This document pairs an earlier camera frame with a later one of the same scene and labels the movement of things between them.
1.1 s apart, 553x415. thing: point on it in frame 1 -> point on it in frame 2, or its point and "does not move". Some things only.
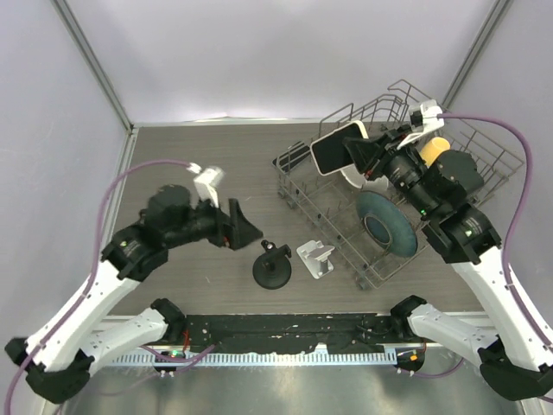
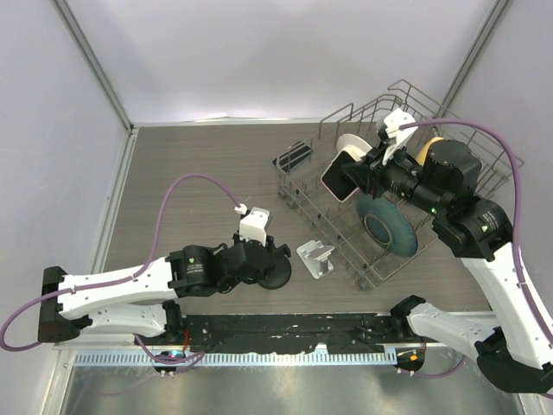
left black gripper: (234, 230) -> (263, 273)
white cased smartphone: (329, 151) -> (333, 179)
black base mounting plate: (288, 334) does not move
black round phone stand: (272, 270) does not move
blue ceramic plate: (385, 224) does not move
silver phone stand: (314, 257) does not move
